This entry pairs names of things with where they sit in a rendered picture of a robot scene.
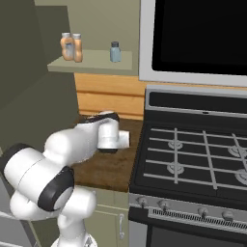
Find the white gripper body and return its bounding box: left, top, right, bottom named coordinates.
left=118, top=129, right=132, bottom=150

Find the olive cabinet shelf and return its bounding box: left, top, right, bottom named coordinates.
left=46, top=49, right=134, bottom=77

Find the black and silver stove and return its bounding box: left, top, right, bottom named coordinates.
left=127, top=84, right=247, bottom=247

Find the olive base cupboard door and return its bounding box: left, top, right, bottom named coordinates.
left=84, top=204, right=130, bottom=247

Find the orange condiment bottle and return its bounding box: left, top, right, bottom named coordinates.
left=71, top=33, right=84, bottom=64
left=60, top=32, right=75, bottom=62

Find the silver cupboard door handle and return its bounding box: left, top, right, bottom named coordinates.
left=118, top=213, right=126, bottom=241

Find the silver microwave oven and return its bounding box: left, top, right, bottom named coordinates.
left=138, top=0, right=247, bottom=89

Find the black oven door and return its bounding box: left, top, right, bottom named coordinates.
left=146, top=224, right=247, bottom=247

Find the blue shaker with grey cap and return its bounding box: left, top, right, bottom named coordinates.
left=109, top=41, right=123, bottom=64

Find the olive cabinet door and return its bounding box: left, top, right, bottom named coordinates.
left=0, top=0, right=80, bottom=152

